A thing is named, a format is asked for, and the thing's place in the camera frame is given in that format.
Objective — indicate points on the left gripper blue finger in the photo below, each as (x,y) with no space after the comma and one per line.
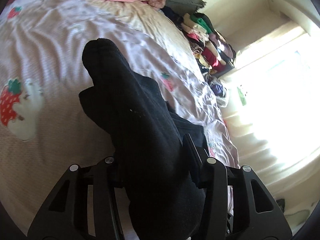
(196,158)

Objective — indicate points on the black sweater with orange cuffs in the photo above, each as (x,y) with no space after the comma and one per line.
(164,202)

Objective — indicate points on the white bag of clothes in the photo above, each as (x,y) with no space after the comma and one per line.
(219,89)

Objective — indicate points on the pile of folded clothes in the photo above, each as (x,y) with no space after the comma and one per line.
(214,55)

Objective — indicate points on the dark navy garment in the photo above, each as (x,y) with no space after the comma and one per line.
(173,16)

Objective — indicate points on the cream bed sheet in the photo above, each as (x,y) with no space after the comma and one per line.
(156,25)

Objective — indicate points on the lilac strawberry print quilt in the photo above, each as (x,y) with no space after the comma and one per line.
(43,127)

